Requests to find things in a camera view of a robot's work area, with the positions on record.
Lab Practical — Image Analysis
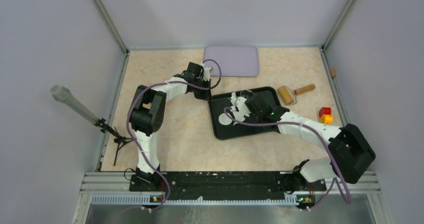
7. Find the grey microphone on tripod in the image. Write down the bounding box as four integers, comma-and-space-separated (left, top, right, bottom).
49, 85, 133, 166

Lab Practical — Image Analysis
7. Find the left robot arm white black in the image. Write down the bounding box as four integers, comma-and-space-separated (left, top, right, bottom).
126, 62, 214, 191

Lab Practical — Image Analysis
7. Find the small wooden cork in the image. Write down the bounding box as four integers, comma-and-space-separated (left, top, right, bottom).
329, 68, 337, 78

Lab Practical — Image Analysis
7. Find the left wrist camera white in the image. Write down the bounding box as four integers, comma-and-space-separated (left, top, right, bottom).
201, 66, 214, 82

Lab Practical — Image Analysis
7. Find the lilac rectangular tray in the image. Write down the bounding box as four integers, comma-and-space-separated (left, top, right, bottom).
203, 45, 260, 78

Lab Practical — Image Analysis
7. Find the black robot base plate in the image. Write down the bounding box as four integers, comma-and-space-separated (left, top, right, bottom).
129, 171, 327, 201

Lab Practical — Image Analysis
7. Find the round cut dough wrapper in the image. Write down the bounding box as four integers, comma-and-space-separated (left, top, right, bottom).
218, 113, 234, 126

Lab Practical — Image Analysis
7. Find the red yellow toy block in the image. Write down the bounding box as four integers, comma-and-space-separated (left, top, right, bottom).
318, 107, 333, 125

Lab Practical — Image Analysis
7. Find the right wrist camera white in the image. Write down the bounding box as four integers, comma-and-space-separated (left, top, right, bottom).
230, 96, 251, 117

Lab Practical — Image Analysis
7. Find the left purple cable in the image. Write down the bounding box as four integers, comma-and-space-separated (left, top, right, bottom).
125, 58, 223, 213

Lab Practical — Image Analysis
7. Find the wooden dough roller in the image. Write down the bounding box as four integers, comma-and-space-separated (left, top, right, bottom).
277, 84, 316, 106

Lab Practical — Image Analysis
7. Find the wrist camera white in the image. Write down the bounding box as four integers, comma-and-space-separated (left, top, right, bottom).
230, 96, 251, 117
201, 66, 214, 82

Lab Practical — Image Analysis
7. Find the clear glass cup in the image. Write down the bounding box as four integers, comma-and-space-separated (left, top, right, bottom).
239, 89, 255, 100

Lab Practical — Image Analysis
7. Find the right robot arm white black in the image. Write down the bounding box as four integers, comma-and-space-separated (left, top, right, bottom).
234, 95, 376, 190

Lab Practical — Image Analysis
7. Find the black baking tray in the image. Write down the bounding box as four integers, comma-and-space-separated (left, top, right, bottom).
208, 86, 290, 141

